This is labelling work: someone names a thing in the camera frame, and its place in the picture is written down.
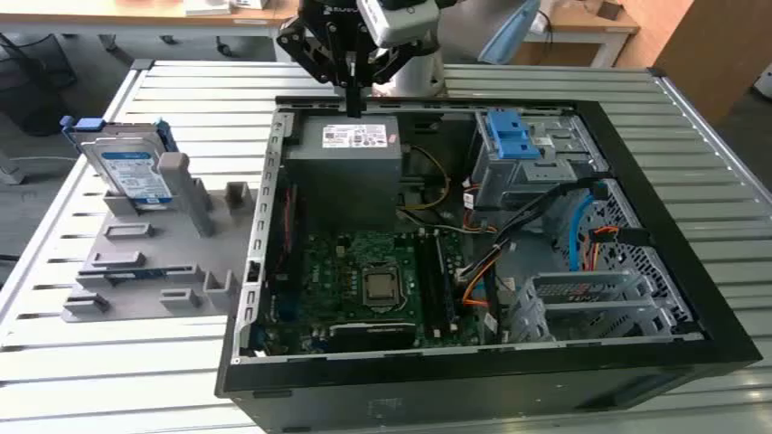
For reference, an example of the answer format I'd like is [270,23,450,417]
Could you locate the RAM stick with blue label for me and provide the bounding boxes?
[103,266,170,280]

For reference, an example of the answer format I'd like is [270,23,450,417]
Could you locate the black graphics card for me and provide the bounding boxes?
[327,319,419,353]

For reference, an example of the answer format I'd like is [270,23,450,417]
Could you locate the black RAM slot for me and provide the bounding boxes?
[414,228,446,339]

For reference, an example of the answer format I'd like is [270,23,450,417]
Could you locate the blue data wire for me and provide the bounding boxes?
[566,179,613,273]

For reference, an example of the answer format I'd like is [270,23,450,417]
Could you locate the silver CPU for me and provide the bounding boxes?
[363,272,399,302]

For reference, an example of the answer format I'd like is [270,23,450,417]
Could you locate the green motherboard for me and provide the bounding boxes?
[265,228,485,354]

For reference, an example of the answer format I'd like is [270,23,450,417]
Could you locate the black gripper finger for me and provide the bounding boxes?
[355,22,425,119]
[275,16,359,119]

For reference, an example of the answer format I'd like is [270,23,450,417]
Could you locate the grey parts rack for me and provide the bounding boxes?
[62,151,262,325]

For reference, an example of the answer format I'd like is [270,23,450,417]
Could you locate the silver optical drive cage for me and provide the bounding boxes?
[470,107,613,212]

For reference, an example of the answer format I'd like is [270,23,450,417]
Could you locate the wooden desk white frame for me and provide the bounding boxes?
[0,0,303,62]
[522,0,642,69]

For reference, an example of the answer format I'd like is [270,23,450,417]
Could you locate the blue plastic drive latch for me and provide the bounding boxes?
[487,109,542,159]

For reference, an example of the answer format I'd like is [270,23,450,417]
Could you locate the black mesh wastebasket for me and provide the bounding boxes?
[0,32,79,137]

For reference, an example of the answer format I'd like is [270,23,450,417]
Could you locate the CPU socket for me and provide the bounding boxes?
[359,259,406,314]

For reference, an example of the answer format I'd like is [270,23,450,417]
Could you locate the silver disk bay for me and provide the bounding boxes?
[510,269,709,344]

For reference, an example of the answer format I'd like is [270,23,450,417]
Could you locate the grey stand foot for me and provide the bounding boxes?
[0,148,30,186]

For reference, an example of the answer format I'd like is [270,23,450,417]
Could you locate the yellow wires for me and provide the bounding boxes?
[398,144,454,212]

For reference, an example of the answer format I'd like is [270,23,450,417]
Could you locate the orange wire loop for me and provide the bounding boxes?
[462,252,502,308]

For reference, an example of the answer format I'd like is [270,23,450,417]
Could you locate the large white box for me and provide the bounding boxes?
[185,0,235,18]

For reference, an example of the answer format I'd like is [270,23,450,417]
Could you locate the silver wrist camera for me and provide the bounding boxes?
[355,0,441,48]

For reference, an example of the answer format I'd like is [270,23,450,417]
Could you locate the brown wooden cabinet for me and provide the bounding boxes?
[614,0,772,127]

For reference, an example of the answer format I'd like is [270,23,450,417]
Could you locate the grey power supply unit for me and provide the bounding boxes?
[283,115,405,232]

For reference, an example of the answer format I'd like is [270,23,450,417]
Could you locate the white round object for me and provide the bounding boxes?
[754,62,772,99]

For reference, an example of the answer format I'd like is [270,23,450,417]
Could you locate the orange power wire black plug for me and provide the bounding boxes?
[582,227,658,272]

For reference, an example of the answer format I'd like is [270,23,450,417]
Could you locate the black PC case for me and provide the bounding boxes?
[214,94,763,434]

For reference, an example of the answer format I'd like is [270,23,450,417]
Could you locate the hard disk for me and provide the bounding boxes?
[59,115,181,212]

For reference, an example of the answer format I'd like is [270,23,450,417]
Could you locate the black cable bundle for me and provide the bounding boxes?
[457,177,599,290]

